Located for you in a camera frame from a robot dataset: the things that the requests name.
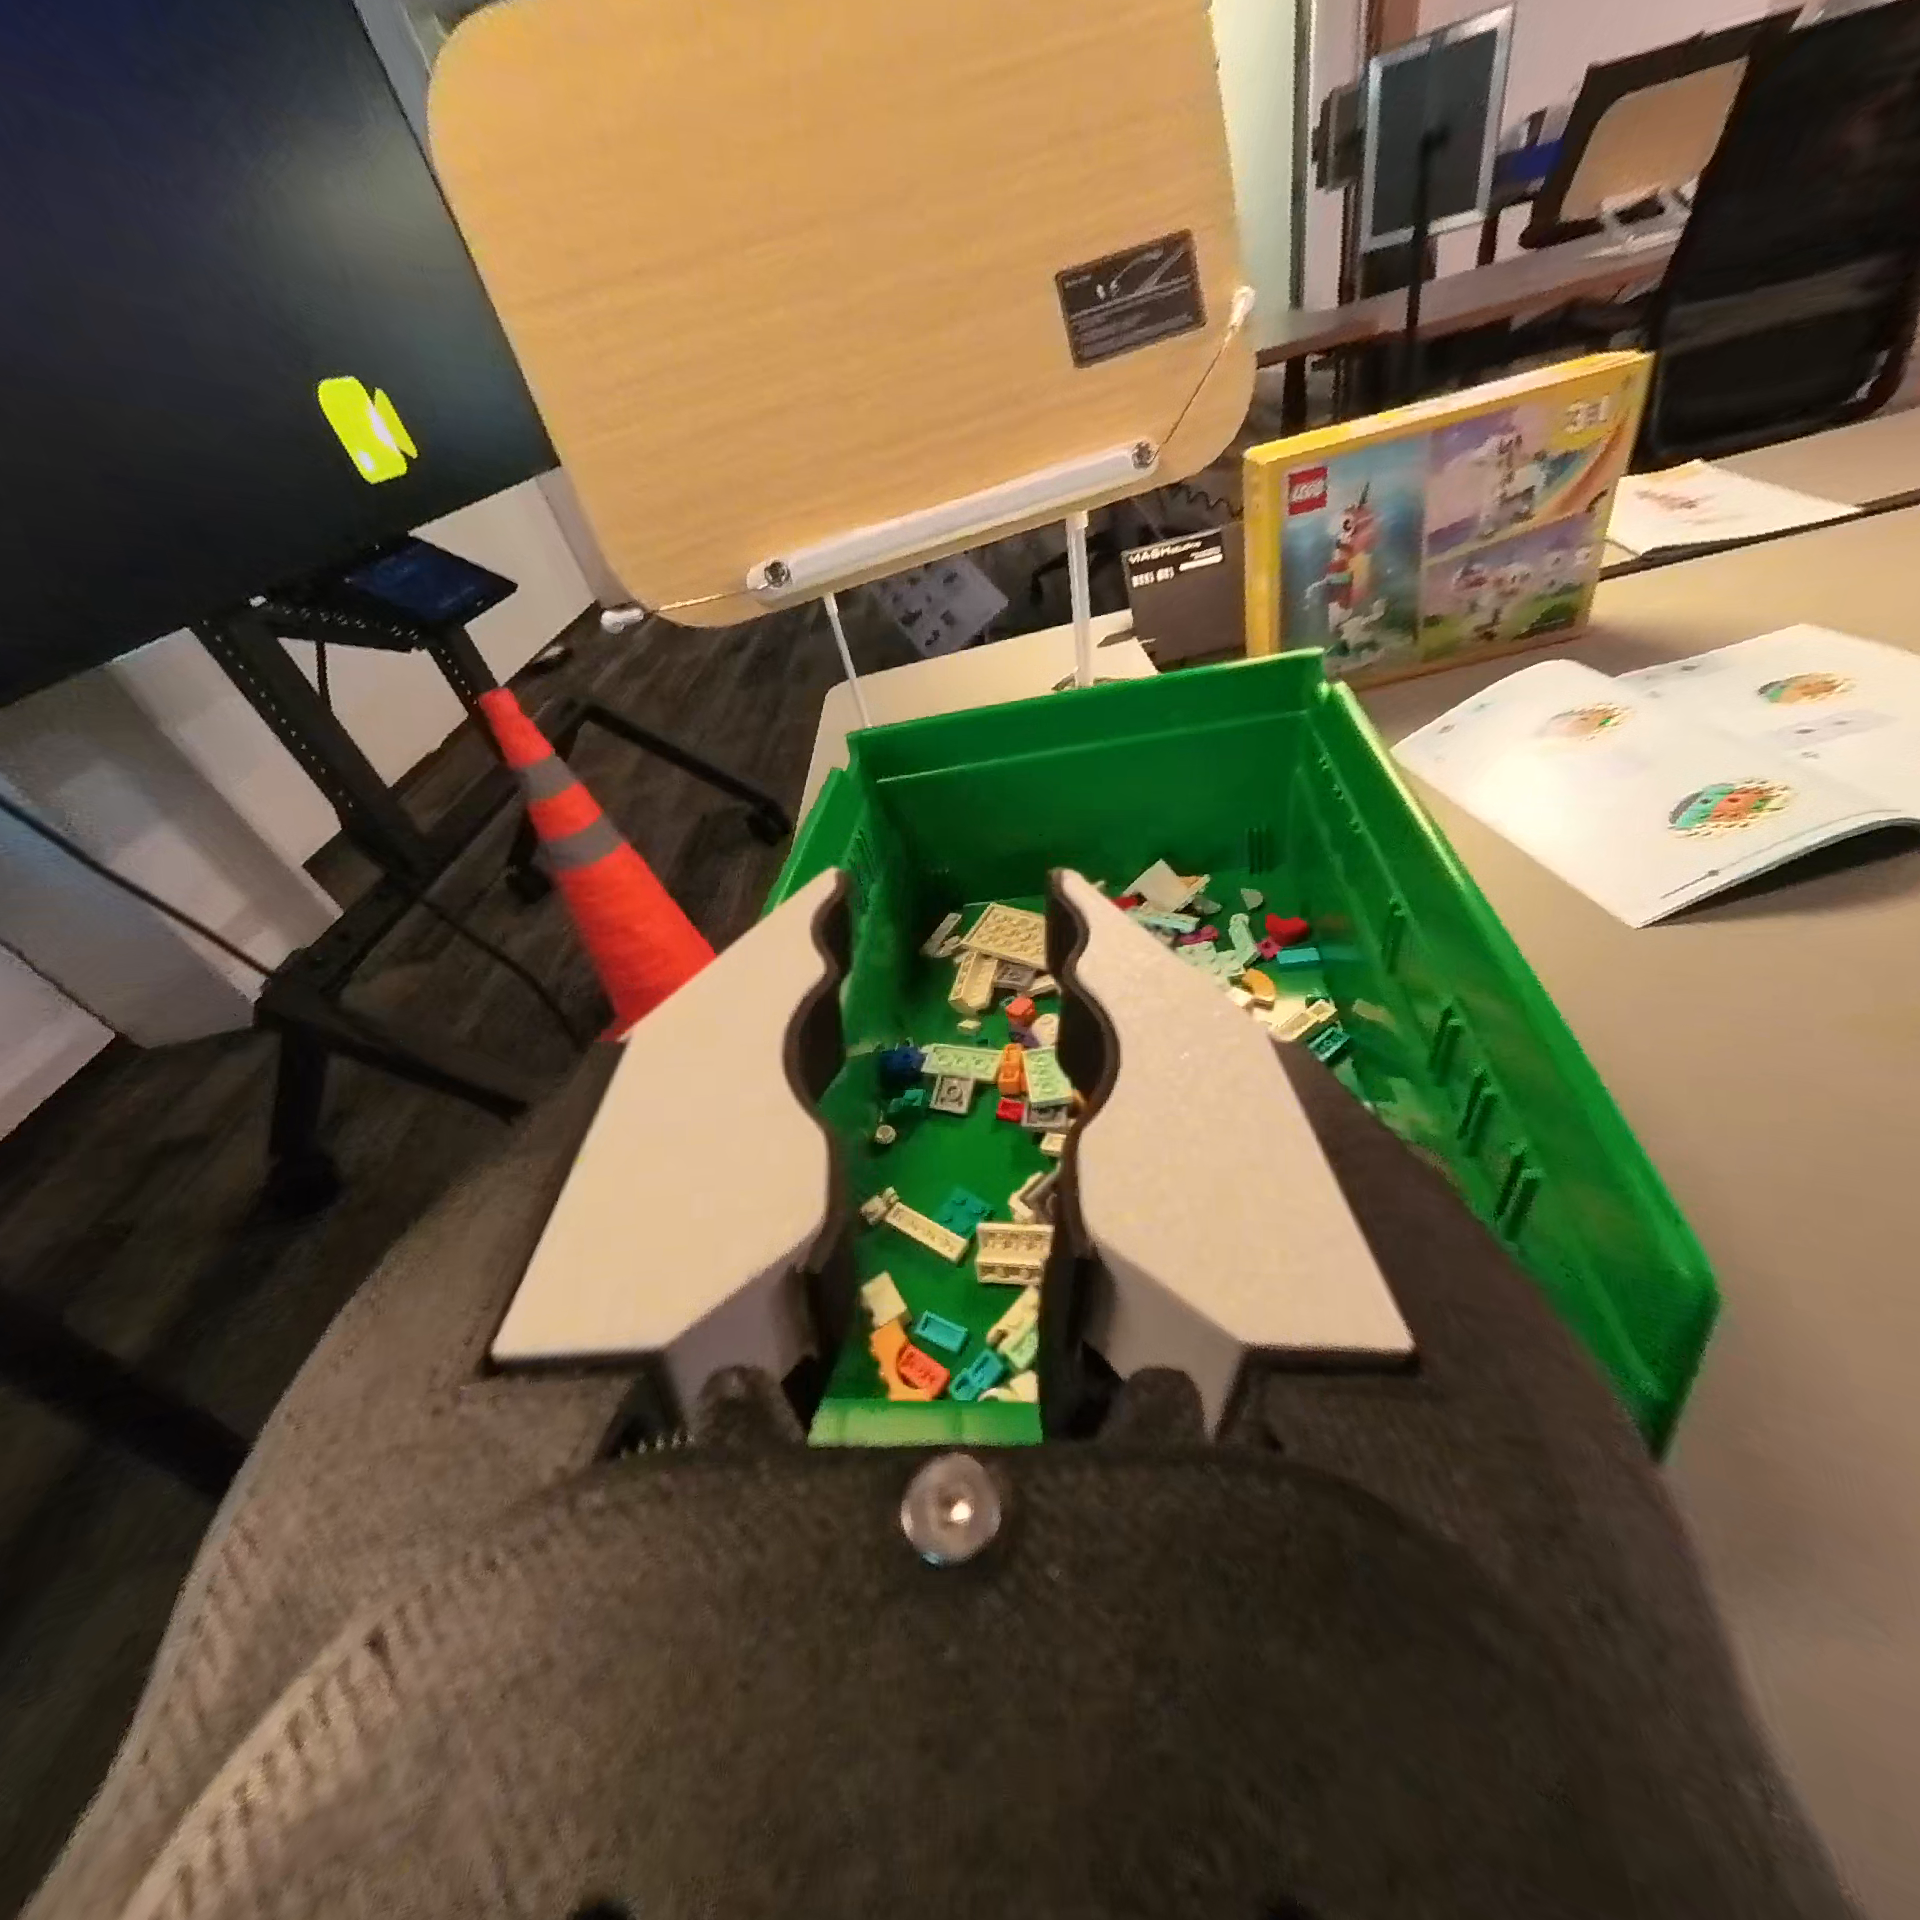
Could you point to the open instruction booklet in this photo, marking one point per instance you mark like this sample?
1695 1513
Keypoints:
1726 749

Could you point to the grey printed sheet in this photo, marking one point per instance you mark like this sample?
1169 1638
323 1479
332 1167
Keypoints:
942 609

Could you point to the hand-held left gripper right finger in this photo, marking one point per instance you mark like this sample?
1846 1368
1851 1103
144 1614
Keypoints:
1229 1201

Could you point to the small blue-screen tablet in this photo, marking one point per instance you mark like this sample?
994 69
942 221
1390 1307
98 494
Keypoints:
419 580

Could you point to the green plastic bin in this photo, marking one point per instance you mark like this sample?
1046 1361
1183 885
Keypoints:
1500 1050

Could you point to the small grey-framed monitor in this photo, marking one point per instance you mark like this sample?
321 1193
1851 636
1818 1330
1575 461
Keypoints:
1431 118

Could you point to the black monitor stand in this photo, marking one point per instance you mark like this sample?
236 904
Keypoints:
362 841

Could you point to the small dark box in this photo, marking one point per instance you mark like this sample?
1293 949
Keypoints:
1188 598

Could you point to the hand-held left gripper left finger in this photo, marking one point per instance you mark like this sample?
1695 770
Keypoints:
675 1188

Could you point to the black mesh office chair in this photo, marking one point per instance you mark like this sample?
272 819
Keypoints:
1784 269

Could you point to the pile of lego bricks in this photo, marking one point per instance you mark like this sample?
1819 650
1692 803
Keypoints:
974 1066

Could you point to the yellow lego box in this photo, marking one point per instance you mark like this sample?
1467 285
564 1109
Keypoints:
1424 525

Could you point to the orange traffic cone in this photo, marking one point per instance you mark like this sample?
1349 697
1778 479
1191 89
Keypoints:
600 898

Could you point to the closed instruction booklet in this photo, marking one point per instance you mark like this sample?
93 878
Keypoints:
1708 510

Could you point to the long wooden table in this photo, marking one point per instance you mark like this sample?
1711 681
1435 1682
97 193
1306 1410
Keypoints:
1500 285

